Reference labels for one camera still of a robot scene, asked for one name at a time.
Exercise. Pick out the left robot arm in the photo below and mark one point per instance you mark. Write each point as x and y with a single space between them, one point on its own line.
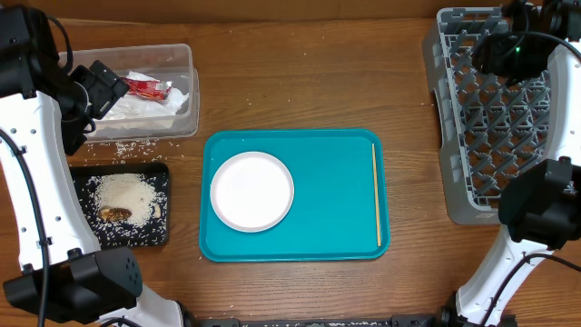
48 107

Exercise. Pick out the teal serving tray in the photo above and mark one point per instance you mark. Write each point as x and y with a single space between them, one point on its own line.
332 216

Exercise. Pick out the brown food scrap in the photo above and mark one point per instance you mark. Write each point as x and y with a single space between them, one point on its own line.
112 214

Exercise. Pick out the wooden chopstick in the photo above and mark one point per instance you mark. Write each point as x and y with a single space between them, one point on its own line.
376 194

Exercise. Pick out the clear plastic bin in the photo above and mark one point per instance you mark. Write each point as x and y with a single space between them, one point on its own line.
164 62

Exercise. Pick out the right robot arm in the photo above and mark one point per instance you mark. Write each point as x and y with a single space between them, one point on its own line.
539 211

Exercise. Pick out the white rice pile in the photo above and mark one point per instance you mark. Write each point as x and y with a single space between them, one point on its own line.
130 191

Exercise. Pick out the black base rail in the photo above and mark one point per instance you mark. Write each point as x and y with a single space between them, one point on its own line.
397 320

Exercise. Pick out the red snack wrapper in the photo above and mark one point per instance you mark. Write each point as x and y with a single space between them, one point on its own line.
156 90

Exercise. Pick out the black tray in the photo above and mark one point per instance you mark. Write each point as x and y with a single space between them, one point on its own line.
113 235

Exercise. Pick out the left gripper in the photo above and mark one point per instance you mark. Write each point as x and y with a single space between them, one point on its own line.
105 85

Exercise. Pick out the white napkin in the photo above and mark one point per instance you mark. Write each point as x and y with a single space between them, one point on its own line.
134 107

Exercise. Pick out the large white plate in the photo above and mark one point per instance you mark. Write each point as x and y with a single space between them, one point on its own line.
252 192

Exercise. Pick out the grey dishwasher rack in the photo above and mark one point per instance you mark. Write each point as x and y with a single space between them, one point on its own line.
492 131

